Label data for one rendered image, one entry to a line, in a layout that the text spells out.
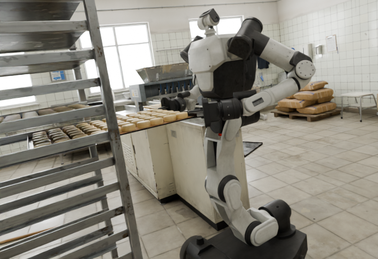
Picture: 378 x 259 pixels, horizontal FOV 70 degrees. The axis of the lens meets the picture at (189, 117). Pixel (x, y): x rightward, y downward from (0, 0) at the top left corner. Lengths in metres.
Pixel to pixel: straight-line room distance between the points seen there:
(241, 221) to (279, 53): 0.91
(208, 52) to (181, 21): 4.89
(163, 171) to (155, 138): 0.33
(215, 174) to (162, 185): 1.28
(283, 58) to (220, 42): 0.29
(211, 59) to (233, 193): 0.67
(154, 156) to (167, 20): 4.00
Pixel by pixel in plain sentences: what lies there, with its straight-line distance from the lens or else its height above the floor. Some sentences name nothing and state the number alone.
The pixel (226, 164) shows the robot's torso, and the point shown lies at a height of 0.73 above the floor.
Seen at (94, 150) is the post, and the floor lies 0.92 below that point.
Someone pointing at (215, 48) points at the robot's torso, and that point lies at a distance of 1.27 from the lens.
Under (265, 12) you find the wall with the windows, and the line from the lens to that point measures 7.25.
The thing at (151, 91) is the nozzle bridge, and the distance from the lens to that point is 2.54.
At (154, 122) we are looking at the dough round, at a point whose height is 1.05.
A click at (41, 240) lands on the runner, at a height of 0.78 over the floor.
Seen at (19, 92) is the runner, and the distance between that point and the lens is 0.91.
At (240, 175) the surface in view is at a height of 0.39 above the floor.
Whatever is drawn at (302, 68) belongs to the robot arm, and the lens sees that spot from 1.20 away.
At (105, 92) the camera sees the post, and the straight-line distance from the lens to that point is 0.90.
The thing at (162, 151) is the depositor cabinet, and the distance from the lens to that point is 2.55.
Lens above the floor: 1.22
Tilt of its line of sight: 9 degrees down
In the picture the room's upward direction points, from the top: 8 degrees counter-clockwise
